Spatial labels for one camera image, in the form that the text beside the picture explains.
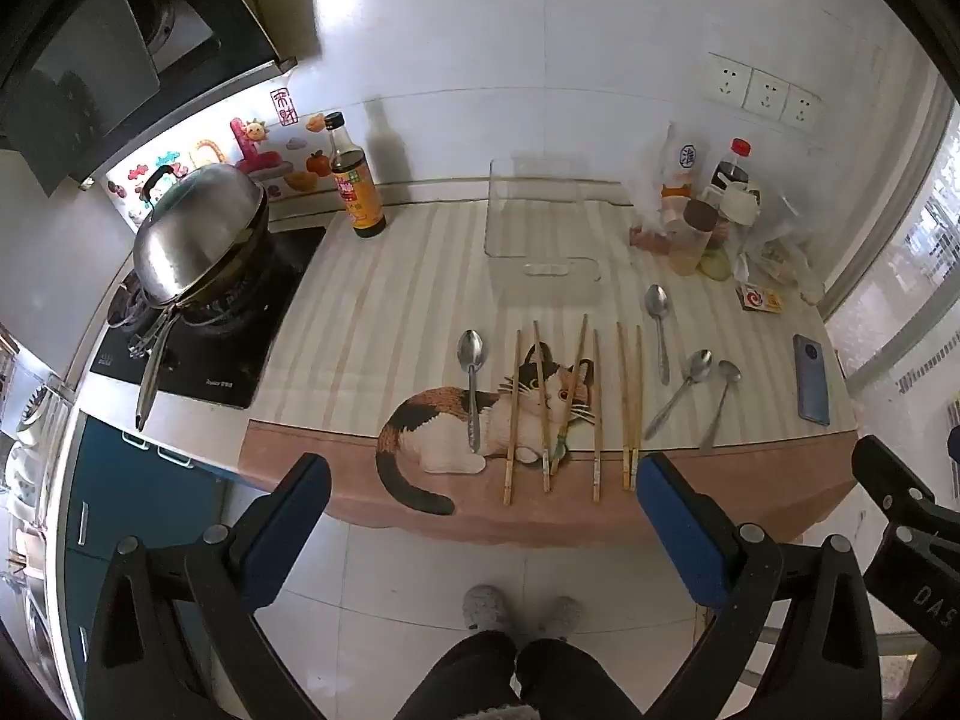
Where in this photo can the red cap dark bottle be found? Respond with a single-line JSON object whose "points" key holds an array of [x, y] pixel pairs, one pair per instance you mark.
{"points": [[733, 161]]}

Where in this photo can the person's right leg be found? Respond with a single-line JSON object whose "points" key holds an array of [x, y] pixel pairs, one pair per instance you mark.
{"points": [[570, 679]]}

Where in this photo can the grey right slipper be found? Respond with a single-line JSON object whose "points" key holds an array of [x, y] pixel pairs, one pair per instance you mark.
{"points": [[559, 617]]}

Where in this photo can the window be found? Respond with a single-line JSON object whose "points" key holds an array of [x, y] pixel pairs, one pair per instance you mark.
{"points": [[915, 277]]}

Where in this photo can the cat print tablecloth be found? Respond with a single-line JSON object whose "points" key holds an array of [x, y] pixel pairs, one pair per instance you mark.
{"points": [[390, 300]]}

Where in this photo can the white wall socket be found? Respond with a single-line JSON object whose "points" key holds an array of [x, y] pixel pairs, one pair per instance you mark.
{"points": [[767, 94], [727, 81], [802, 109]]}

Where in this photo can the steel wok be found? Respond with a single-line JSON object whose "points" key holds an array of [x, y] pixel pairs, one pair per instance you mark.
{"points": [[161, 330]]}

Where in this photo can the large steel spoon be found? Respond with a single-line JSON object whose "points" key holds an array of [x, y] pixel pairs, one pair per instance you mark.
{"points": [[471, 349]]}

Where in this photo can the clear plastic container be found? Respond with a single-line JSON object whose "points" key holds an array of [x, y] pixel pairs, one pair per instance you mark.
{"points": [[541, 217]]}

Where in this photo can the black gas stove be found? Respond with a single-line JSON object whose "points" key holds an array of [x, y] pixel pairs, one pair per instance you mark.
{"points": [[225, 360]]}

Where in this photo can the clear plastic bag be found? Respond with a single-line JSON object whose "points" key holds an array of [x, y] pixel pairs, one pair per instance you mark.
{"points": [[780, 247]]}

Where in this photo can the steel wok lid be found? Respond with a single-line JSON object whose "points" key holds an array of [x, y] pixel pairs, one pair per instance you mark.
{"points": [[199, 229]]}

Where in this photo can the colourful wall stickers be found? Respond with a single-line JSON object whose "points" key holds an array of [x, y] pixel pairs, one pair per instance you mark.
{"points": [[251, 146]]}

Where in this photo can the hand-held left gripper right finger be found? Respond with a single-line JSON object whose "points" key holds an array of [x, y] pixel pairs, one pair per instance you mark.
{"points": [[682, 532]]}

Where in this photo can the white bottle orange label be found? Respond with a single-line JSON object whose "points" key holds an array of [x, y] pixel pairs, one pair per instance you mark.
{"points": [[681, 172]]}

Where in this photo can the small steel spoon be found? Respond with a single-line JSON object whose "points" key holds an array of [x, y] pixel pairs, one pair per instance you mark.
{"points": [[729, 371]]}

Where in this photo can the blue smartphone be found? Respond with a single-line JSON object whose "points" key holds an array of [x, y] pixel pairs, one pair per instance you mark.
{"points": [[812, 382]]}

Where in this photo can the brown lid clear jar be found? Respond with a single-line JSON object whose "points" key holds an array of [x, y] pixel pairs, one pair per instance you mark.
{"points": [[694, 240]]}

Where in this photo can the person's leg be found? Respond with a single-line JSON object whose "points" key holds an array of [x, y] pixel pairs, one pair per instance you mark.
{"points": [[570, 679], [465, 675]]}

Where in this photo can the person's left leg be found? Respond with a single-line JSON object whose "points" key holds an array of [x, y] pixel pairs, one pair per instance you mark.
{"points": [[465, 675]]}

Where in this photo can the black range hood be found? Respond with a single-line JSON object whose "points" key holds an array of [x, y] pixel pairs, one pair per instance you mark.
{"points": [[97, 37]]}

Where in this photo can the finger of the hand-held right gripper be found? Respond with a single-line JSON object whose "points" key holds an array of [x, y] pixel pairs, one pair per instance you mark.
{"points": [[896, 476]]}

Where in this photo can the row of wooden chopsticks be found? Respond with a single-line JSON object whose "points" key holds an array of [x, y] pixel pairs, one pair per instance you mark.
{"points": [[596, 412]]}

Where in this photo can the small pale green container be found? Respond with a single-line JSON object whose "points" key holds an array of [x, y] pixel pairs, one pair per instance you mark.
{"points": [[716, 265]]}

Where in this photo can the grey left slipper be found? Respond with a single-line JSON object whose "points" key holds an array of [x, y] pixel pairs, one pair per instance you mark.
{"points": [[486, 607]]}

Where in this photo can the grey slipper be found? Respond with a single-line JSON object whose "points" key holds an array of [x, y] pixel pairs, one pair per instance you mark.
{"points": [[486, 607], [559, 617]]}

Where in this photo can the soy sauce bottle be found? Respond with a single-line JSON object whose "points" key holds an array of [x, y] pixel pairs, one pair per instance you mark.
{"points": [[358, 191]]}

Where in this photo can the blue kitchen cabinet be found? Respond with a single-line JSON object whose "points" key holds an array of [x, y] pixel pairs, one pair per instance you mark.
{"points": [[135, 502]]}

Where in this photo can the red and yellow card box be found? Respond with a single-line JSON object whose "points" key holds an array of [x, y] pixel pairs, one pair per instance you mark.
{"points": [[760, 298]]}

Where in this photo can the white mug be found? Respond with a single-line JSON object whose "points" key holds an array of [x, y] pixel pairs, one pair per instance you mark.
{"points": [[739, 204]]}

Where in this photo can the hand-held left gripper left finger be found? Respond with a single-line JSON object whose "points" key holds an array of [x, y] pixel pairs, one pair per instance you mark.
{"points": [[289, 532]]}

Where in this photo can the reddish brown packet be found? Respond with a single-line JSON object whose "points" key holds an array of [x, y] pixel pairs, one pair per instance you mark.
{"points": [[649, 241]]}

